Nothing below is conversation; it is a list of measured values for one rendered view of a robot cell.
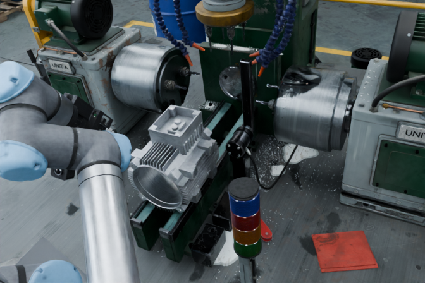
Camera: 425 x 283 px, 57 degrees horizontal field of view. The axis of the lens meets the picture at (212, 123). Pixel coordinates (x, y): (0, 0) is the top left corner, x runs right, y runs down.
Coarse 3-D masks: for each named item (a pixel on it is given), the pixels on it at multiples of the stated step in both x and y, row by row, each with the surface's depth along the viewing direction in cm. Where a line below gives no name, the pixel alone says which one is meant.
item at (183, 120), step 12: (168, 108) 112; (180, 108) 112; (156, 120) 108; (168, 120) 113; (180, 120) 109; (192, 120) 107; (156, 132) 105; (168, 132) 108; (180, 132) 103; (192, 132) 108; (180, 144) 103; (192, 144) 108
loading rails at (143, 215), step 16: (224, 112) 147; (256, 112) 147; (224, 128) 149; (256, 128) 151; (224, 144) 133; (256, 144) 146; (224, 160) 127; (224, 176) 130; (208, 192) 121; (144, 208) 113; (192, 208) 112; (208, 208) 123; (144, 224) 110; (160, 224) 119; (176, 224) 107; (192, 224) 115; (144, 240) 113; (176, 240) 107; (192, 240) 117; (176, 256) 110
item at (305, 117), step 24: (288, 72) 118; (312, 72) 117; (336, 72) 116; (288, 96) 114; (312, 96) 112; (336, 96) 110; (288, 120) 115; (312, 120) 112; (336, 120) 110; (312, 144) 117; (336, 144) 114
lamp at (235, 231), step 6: (234, 228) 81; (258, 228) 80; (234, 234) 83; (240, 234) 80; (246, 234) 80; (252, 234) 80; (258, 234) 82; (240, 240) 82; (246, 240) 81; (252, 240) 81
